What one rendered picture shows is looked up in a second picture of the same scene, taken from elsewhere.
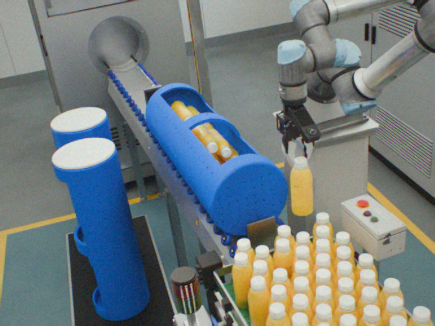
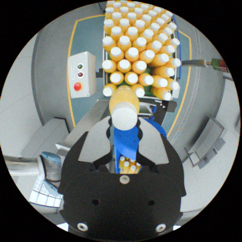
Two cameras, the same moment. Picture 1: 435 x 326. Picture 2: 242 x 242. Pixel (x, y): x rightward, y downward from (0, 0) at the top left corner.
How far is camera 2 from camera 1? 1.56 m
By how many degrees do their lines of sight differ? 30
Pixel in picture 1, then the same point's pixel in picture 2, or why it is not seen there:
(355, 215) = (88, 77)
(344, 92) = (54, 170)
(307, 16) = not seen: outside the picture
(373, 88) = (35, 160)
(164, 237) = not seen: hidden behind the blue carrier
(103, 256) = not seen: hidden behind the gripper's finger
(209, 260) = (172, 105)
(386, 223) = (76, 61)
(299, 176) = (134, 98)
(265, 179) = (131, 138)
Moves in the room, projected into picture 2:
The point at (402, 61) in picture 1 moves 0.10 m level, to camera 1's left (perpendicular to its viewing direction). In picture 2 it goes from (8, 163) to (18, 179)
